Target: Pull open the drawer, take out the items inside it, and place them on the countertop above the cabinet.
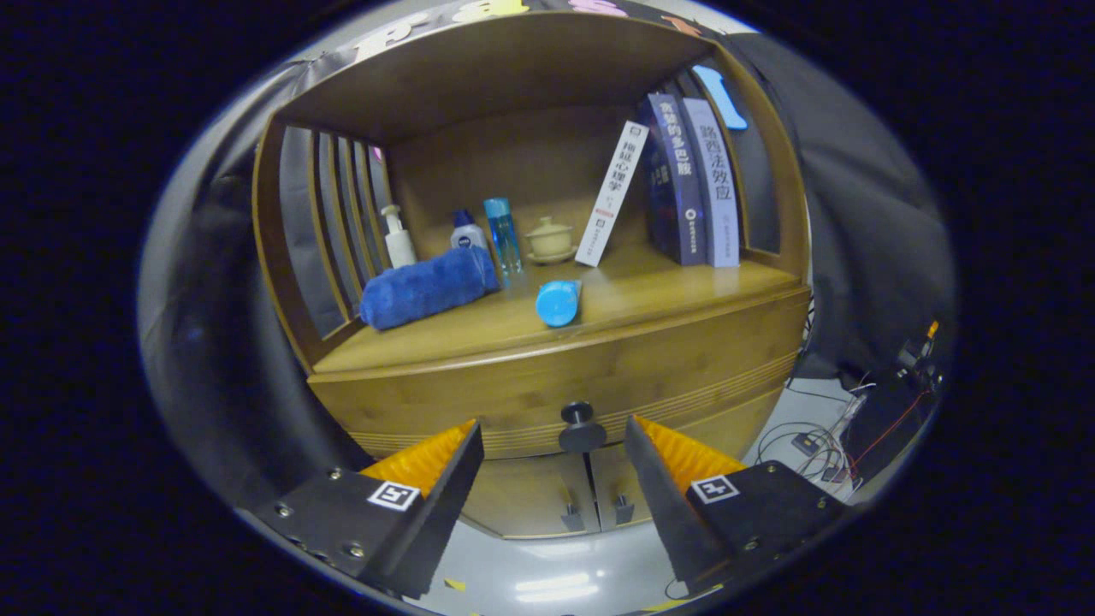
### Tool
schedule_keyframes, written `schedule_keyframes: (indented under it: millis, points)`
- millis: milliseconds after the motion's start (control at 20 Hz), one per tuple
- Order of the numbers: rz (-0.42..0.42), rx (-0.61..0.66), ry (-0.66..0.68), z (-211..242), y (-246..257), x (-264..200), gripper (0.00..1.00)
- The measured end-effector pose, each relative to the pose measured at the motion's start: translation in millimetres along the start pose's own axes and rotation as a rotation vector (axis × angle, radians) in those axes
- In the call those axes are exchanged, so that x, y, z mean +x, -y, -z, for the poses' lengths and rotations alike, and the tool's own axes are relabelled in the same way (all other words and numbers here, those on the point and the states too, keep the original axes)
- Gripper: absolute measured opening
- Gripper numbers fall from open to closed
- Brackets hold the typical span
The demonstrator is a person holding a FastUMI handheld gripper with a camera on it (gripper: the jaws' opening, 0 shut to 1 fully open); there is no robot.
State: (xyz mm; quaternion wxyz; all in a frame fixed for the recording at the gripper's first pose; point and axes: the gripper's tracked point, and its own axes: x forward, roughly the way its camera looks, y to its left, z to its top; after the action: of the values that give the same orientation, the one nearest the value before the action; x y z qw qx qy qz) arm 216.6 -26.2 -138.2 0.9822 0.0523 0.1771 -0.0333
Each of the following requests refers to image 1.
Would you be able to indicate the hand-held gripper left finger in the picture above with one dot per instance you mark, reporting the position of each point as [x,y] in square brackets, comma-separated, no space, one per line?
[440,522]

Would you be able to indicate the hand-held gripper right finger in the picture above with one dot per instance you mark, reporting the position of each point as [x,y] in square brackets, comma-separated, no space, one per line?
[663,513]

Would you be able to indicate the light blue tube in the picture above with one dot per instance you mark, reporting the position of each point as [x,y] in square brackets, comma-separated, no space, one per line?
[558,304]

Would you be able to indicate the wooden cabinet door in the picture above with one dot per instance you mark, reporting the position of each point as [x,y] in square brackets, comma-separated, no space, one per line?
[620,479]
[530,496]

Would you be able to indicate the wooden countertop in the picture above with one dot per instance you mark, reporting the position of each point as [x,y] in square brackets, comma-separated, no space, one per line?
[667,295]

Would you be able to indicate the wooden cabinet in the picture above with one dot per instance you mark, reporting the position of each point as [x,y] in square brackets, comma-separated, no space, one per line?
[513,68]

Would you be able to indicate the rolled blue towel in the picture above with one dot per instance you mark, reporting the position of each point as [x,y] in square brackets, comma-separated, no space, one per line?
[428,287]

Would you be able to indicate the white pump bottle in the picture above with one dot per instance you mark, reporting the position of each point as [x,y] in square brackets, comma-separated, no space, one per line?
[400,248]

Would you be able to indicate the white bottle with blue cap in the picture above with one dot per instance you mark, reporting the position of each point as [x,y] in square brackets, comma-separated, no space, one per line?
[466,238]

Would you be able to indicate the clear blue bottle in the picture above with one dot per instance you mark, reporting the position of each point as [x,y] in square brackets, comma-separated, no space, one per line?
[503,235]

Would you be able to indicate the cream lidded tea cup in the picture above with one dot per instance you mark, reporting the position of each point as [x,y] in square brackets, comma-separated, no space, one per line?
[550,241]

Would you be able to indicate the black and orange equipment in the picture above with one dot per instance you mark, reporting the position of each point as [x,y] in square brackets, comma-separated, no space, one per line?
[917,355]

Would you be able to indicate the light purple book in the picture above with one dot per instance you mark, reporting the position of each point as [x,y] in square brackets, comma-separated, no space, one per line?
[719,197]

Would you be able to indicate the white book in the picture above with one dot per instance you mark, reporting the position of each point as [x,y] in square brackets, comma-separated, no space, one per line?
[612,192]

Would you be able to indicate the dark blue book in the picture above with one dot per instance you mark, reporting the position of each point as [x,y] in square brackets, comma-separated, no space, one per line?
[671,188]

